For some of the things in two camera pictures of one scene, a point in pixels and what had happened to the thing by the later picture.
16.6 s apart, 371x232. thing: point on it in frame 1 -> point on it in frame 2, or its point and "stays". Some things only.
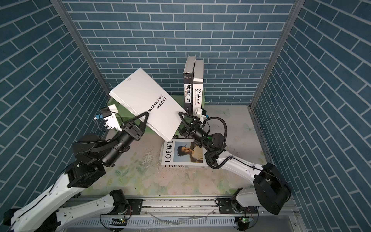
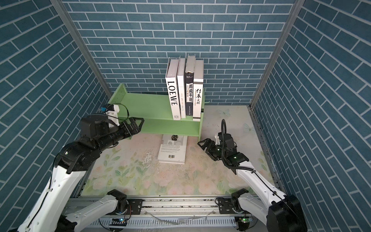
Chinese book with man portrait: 188,85 stays
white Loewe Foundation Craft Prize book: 182,153 -> 172,80
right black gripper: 196,131 -> 209,149
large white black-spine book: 198,84 stays
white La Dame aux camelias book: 140,94 -> 181,86
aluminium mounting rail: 197,207 stays
